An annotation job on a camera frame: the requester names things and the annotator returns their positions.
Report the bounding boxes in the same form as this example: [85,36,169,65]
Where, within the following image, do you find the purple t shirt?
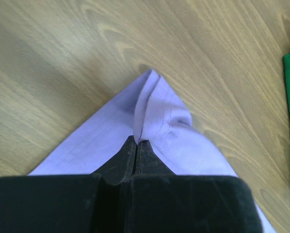
[27,69,276,233]

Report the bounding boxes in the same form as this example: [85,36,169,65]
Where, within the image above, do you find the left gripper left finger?
[0,136,137,233]

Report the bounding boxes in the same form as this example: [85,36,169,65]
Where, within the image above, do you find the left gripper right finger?
[130,141,263,233]

